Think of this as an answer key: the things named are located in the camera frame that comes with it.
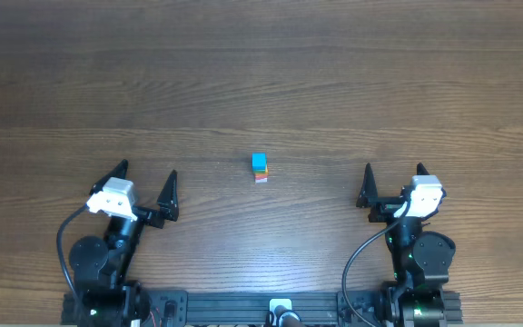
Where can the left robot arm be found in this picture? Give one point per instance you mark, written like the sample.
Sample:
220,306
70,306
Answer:
89,260

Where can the mounting rail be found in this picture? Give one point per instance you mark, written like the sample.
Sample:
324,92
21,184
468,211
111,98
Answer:
234,309

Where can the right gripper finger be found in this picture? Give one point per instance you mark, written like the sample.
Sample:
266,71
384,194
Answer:
421,171
368,191

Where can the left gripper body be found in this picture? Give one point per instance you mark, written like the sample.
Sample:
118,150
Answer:
150,217

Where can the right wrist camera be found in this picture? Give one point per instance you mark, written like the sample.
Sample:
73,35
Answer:
420,196

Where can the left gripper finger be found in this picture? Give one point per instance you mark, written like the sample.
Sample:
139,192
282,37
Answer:
170,200
112,173

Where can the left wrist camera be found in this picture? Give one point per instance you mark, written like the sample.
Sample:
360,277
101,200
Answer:
111,198

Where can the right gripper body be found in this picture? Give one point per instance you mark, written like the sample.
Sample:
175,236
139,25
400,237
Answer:
386,209

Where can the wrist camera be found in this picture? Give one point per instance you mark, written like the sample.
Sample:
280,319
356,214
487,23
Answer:
420,196
111,198

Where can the blue cube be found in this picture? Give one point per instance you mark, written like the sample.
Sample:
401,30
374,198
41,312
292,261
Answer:
259,161

